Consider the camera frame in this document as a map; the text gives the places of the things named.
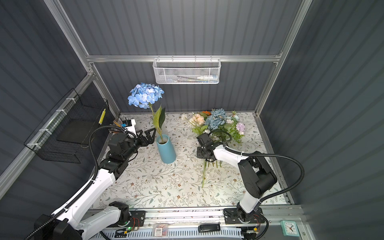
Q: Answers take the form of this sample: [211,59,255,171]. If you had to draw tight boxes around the peach flower stem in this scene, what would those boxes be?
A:
[182,114,208,136]

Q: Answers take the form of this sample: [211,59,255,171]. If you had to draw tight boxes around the white wire mesh basket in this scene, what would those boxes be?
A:
[153,59,222,85]

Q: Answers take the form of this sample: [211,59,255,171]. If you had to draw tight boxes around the coloured pencils bundle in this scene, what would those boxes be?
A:
[113,119,123,128]

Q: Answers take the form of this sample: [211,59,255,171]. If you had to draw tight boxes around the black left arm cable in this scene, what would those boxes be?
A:
[23,125,136,240]

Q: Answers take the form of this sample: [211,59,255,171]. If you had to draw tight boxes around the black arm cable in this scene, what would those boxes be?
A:
[208,129,305,203]
[23,125,136,240]

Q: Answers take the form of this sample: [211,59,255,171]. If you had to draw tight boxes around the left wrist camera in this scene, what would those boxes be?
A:
[122,119,137,136]

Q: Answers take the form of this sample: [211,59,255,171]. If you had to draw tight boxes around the dusty blue rose bunch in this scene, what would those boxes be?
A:
[205,109,230,131]

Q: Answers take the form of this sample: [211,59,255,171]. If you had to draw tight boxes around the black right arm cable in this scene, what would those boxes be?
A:
[208,129,305,203]

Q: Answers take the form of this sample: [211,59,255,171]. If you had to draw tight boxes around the teal ceramic vase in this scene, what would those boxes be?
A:
[156,135,177,164]

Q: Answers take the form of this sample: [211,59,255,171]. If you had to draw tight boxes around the black wire wall basket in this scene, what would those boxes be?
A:
[24,90,113,164]

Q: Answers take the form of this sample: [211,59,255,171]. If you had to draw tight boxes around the purple white flower bunch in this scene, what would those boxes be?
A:
[220,111,246,144]

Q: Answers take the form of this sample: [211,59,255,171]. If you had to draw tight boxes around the floral patterned table mat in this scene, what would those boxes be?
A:
[88,112,288,210]

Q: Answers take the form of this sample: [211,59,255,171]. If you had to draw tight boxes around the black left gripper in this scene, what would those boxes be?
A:
[123,127,155,163]

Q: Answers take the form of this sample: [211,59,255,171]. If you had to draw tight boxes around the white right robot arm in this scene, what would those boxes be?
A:
[197,133,277,223]

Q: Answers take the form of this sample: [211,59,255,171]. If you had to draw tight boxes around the blue hydrangea flower stem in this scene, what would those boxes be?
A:
[128,83,167,144]

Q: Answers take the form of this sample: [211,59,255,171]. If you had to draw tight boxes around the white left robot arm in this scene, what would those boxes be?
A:
[26,127,156,240]

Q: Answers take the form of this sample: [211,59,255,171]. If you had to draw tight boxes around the teal small clock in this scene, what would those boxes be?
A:
[281,220,300,237]

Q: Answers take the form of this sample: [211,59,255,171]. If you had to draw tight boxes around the white rose stem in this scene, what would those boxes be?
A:
[201,131,223,188]

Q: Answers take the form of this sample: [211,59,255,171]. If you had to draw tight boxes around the black remote device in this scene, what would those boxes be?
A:
[198,224,221,233]

